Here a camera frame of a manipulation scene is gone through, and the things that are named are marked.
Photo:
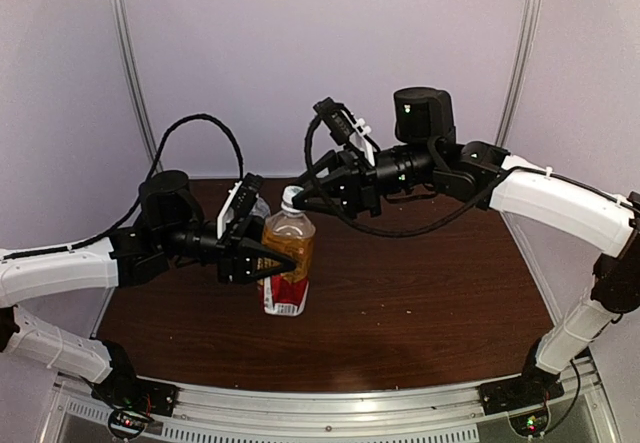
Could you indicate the left aluminium corner post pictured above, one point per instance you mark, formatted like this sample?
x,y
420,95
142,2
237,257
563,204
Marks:
x,y
132,77

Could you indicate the amber tea bottle red label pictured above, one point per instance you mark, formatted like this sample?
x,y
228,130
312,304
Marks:
x,y
289,235

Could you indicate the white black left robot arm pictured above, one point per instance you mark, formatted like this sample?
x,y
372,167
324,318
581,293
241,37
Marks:
x,y
171,226

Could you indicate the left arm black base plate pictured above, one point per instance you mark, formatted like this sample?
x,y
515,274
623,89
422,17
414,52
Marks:
x,y
143,396

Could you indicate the right aluminium corner post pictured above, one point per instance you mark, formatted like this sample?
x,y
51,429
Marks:
x,y
528,29

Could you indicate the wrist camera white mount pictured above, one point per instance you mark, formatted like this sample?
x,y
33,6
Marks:
x,y
345,129
239,202

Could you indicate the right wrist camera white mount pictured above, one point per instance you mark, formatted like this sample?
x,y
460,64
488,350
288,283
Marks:
x,y
345,129

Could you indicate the white tea bottle cap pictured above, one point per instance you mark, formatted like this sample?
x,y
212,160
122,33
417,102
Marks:
x,y
289,193

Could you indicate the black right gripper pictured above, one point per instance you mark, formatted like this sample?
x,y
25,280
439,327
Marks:
x,y
351,178

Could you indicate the clear plastic water bottle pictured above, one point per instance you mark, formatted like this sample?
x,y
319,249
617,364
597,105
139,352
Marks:
x,y
261,208

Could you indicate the aluminium corner post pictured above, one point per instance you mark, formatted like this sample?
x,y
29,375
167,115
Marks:
x,y
132,77
528,29

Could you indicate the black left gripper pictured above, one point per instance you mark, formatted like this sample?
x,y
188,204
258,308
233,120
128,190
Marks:
x,y
234,253

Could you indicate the left circuit board with leds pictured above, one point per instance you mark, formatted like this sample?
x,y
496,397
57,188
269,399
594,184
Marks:
x,y
124,424

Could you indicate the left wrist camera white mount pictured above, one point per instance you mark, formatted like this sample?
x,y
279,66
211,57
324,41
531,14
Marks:
x,y
239,202

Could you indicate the circuit board with leds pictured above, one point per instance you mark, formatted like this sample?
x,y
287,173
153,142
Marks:
x,y
530,423
124,424

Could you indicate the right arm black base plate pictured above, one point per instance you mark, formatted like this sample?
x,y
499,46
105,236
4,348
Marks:
x,y
516,393

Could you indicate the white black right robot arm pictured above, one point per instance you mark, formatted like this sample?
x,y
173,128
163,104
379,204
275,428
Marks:
x,y
485,176

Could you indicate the right circuit board with leds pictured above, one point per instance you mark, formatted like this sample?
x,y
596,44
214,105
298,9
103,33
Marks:
x,y
530,423

